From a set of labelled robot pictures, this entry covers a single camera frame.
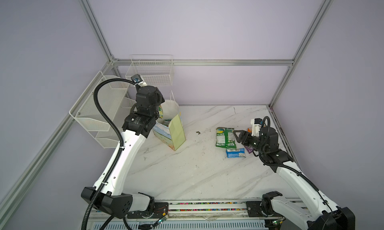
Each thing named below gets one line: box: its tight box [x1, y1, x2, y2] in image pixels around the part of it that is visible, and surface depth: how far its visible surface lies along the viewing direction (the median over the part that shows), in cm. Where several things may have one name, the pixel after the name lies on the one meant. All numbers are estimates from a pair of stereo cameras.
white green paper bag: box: [152, 90, 186, 151], surface depth 86 cm
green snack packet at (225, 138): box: [215, 127, 237, 149], surface depth 100 cm
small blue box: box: [226, 148, 246, 158], surface depth 95 cm
